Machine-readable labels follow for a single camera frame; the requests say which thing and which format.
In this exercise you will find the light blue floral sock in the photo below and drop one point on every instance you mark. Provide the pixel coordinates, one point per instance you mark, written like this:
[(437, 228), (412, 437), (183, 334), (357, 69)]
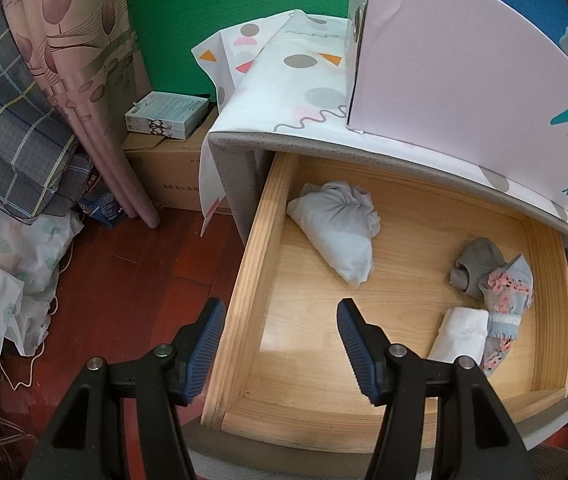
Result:
[(506, 292)]

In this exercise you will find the white sock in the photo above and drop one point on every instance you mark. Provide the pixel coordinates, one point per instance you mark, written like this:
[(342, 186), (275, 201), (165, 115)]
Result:
[(458, 332)]

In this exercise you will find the pink leaf print curtain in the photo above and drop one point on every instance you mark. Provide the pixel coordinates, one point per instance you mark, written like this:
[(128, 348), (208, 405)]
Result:
[(99, 95)]

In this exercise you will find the grey plaid cloth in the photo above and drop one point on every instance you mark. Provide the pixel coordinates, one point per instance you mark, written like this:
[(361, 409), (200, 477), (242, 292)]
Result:
[(9, 125)]

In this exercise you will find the grey knit sock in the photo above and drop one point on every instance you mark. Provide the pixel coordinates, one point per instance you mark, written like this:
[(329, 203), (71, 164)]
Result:
[(473, 262)]

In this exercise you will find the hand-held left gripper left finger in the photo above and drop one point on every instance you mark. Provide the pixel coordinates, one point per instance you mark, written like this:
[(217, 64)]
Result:
[(205, 345)]

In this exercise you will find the brown cardboard box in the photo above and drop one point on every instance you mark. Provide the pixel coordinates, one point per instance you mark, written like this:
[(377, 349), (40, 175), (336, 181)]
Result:
[(169, 170)]

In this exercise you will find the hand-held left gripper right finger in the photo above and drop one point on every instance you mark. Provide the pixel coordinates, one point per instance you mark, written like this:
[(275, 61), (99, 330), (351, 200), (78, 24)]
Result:
[(358, 345)]

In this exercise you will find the pale pink cardboard box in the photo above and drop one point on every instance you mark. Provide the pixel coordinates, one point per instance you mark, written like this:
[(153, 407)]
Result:
[(463, 60)]

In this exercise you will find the white patterned cover cloth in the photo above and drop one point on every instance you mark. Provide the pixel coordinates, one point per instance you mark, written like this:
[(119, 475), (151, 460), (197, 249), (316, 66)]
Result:
[(294, 90)]

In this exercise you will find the wooden drawer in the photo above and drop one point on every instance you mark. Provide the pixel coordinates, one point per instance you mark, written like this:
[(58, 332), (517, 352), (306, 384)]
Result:
[(304, 310)]

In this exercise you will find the blue packet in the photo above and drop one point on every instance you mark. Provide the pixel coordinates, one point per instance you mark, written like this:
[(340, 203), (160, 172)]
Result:
[(104, 205)]

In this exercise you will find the white floral plastic sheet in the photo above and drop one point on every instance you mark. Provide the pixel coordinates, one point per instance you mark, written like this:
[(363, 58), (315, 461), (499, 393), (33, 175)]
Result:
[(9, 260)]

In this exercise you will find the small white box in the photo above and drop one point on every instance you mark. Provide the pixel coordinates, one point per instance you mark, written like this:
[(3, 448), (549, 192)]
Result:
[(169, 112)]

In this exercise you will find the light grey cloth bundle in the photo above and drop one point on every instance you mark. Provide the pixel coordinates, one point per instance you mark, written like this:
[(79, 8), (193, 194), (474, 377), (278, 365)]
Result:
[(339, 230)]

